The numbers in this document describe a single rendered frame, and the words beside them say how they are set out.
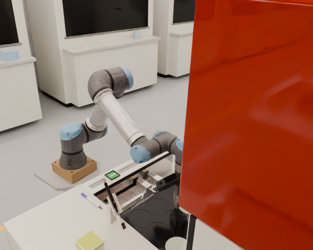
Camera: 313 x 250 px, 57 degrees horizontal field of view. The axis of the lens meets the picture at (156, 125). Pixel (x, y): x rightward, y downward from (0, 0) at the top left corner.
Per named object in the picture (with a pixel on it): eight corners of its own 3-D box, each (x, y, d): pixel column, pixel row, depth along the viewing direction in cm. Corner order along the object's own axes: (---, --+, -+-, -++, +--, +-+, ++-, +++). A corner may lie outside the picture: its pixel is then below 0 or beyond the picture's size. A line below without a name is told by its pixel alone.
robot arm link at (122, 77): (73, 132, 168) (100, 63, 131) (94, 124, 178) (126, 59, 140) (83, 148, 165) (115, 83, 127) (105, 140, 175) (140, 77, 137)
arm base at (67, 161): (53, 162, 164) (52, 147, 160) (75, 152, 175) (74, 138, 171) (70, 173, 156) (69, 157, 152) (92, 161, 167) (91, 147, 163)
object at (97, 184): (172, 169, 172) (173, 149, 166) (94, 217, 137) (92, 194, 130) (160, 162, 178) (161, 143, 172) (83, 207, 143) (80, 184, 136)
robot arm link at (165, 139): (145, 133, 122) (165, 143, 115) (164, 126, 129) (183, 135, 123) (145, 150, 125) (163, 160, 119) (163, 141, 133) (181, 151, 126)
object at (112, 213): (123, 224, 115) (122, 198, 109) (116, 229, 112) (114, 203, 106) (114, 216, 118) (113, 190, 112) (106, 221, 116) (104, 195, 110)
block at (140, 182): (151, 189, 147) (151, 184, 146) (146, 192, 145) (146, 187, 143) (140, 181, 152) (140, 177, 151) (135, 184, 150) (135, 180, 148)
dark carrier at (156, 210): (230, 219, 128) (230, 218, 128) (179, 268, 106) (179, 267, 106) (172, 183, 149) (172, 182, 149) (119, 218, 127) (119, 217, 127)
